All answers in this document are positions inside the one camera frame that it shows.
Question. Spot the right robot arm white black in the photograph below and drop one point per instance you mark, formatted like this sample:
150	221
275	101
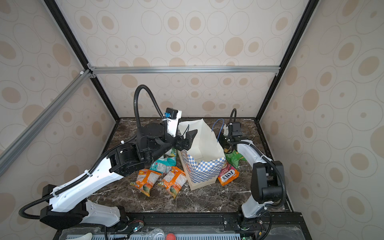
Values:
268	187

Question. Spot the blue checkered paper bag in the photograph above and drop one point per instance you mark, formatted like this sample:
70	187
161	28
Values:
203	162

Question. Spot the black corner frame post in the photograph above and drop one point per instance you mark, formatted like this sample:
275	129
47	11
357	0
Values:
59	18
301	27

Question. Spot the teal white snack pack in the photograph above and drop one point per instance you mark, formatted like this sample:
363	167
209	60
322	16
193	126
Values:
165	163

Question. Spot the clear plastic cup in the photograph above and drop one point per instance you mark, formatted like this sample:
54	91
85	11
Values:
156	234

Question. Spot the orange white snack pack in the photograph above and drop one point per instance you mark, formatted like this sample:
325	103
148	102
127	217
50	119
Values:
173	181
145	181

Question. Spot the black corner frame post left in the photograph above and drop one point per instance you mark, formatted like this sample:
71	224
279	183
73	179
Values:
59	18

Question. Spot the aluminium rail back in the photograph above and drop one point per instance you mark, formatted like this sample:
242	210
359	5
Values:
185	70

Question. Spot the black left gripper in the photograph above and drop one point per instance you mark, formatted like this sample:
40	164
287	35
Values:
181	143

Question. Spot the aluminium rail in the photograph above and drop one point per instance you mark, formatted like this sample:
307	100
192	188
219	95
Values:
23	141
185	70

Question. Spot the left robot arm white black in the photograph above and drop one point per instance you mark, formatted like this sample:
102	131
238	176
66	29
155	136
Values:
70	206

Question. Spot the red emergency button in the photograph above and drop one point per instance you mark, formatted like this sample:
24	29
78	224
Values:
171	236

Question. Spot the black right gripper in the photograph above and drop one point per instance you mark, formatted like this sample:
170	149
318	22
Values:
220	137

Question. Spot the green corn snack bag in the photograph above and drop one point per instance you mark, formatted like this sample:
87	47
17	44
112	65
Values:
234	158

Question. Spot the black corner frame post right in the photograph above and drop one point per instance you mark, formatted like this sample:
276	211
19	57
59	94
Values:
301	27

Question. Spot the aluminium rail left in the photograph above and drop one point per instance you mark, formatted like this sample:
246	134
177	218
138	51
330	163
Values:
23	141

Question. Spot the orange Foxs candy bag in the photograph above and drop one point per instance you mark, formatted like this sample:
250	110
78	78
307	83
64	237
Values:
228	174

